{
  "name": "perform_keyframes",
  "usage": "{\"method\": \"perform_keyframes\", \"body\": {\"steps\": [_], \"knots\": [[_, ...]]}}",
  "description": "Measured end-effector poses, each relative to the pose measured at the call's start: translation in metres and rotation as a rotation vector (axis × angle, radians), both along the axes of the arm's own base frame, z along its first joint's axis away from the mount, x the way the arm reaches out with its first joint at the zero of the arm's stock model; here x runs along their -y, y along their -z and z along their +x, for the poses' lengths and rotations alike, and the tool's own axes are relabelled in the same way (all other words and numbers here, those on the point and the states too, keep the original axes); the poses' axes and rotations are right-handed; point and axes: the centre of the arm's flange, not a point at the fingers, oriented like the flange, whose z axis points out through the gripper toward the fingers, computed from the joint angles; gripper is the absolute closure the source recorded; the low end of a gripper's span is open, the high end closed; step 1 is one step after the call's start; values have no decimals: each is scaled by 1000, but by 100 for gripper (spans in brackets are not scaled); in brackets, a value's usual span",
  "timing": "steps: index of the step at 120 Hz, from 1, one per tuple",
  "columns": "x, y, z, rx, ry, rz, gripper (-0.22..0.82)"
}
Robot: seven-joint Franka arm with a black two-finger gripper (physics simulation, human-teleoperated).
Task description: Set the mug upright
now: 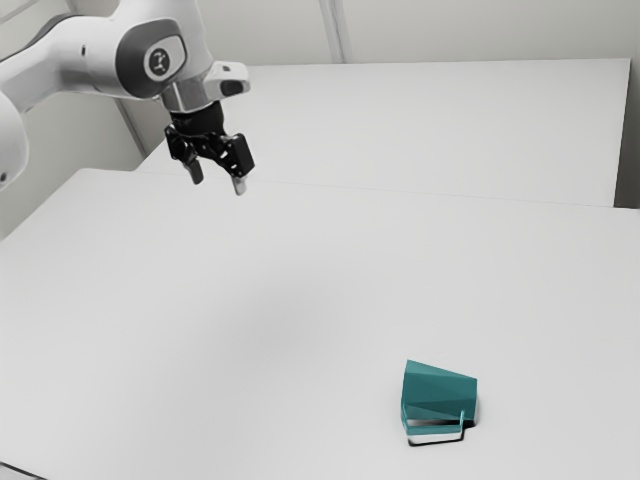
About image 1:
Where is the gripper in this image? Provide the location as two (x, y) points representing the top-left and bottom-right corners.
(163, 101), (256, 197)

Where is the teal faceted mug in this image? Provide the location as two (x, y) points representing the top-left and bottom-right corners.
(400, 358), (479, 438)

